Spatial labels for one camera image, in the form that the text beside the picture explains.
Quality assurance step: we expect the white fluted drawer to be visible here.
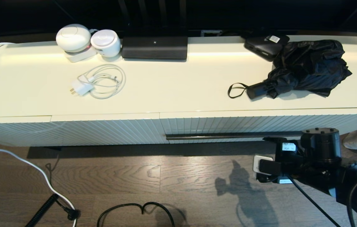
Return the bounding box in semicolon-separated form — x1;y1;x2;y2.
160;108;357;144

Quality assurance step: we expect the black folding umbrella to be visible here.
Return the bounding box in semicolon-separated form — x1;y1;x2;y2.
228;39;352;99

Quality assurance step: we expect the white tv cabinet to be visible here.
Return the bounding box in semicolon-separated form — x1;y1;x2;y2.
0;35;357;148

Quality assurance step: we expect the black set-top box with label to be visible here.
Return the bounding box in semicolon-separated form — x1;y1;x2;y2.
244;34;290;61

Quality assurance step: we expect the black flat rectangular box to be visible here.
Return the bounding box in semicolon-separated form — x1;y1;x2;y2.
122;36;188;60

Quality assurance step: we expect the white fluted cabinet front panel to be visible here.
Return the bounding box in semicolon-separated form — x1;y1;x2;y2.
51;113;168;146

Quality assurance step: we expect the small white round device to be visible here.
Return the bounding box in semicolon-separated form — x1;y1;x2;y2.
90;29;121;58

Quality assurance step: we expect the white charger plug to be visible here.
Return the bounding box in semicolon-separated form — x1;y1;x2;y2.
69;79;93;96

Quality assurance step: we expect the white flat base box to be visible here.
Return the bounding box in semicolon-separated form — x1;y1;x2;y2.
64;47;97;63

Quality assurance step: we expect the large white round device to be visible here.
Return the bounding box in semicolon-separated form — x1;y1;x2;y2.
56;24;91;53

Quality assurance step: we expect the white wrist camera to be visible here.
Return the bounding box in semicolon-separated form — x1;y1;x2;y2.
253;154;282;176

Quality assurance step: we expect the thin black camera cable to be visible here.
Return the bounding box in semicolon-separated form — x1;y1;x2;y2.
287;176;342;227

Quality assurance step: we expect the black looped cable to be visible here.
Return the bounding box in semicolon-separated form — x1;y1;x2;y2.
97;202;175;227

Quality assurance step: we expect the white coiled charging cable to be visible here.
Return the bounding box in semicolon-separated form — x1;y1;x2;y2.
77;64;126;99

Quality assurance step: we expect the thin black cable with plug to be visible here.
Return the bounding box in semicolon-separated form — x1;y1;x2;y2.
45;163;80;221

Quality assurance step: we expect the black coiled cable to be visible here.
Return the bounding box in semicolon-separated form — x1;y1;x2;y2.
25;194;58;227

